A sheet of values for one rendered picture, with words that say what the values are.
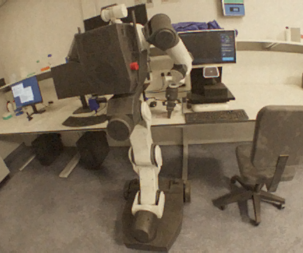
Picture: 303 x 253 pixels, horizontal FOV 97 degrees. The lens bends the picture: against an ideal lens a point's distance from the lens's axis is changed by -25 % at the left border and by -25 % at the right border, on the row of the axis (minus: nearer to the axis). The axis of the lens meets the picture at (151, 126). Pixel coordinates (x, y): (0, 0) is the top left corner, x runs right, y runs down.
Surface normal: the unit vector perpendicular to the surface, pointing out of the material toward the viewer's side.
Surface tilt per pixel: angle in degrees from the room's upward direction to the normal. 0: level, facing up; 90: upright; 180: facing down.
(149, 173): 64
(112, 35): 91
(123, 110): 45
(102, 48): 91
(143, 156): 80
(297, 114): 90
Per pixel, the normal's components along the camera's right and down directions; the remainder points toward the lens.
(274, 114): -0.24, 0.47
